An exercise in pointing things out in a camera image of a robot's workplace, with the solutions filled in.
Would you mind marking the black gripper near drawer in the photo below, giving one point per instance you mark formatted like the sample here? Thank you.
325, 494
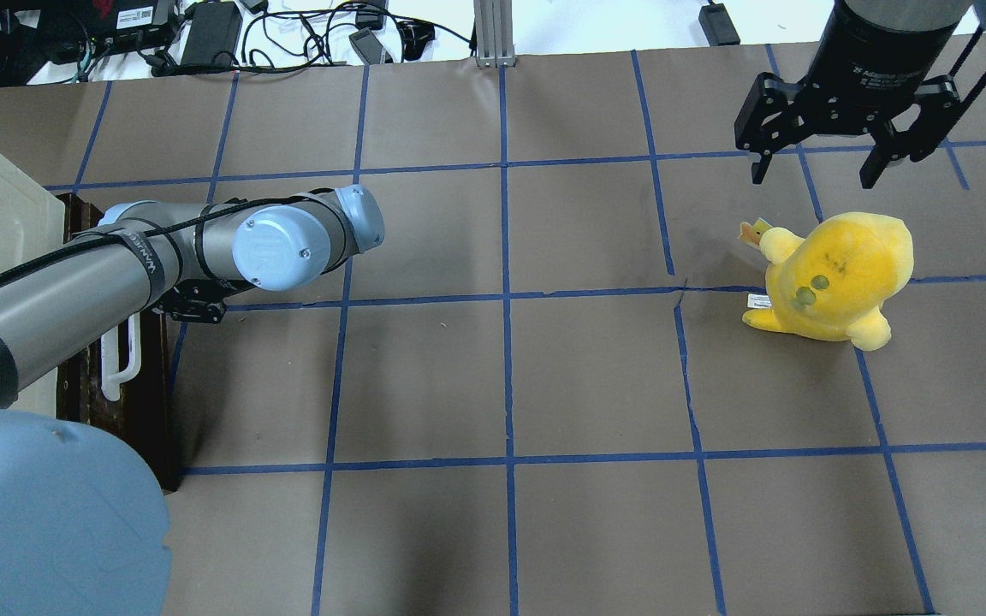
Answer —
195, 301

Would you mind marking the black gripper near toy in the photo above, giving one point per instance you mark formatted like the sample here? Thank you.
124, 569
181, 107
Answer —
880, 53

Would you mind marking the white drawer handle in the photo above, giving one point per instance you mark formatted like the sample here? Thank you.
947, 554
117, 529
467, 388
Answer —
115, 371

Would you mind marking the dark brown wooden drawer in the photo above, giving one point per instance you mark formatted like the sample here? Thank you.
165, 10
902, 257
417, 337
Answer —
144, 418

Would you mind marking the silver robot arm near drawer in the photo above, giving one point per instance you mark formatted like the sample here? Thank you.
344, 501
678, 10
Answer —
83, 519

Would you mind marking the yellow plush dinosaur toy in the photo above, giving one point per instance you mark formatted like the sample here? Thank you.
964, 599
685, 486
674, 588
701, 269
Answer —
832, 284

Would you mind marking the black power adapter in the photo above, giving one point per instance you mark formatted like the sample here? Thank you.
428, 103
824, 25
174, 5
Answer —
213, 31

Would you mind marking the black electronics box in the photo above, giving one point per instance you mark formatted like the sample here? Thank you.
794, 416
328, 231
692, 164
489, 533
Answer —
69, 30

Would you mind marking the aluminium frame post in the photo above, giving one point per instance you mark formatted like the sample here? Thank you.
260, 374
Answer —
493, 34

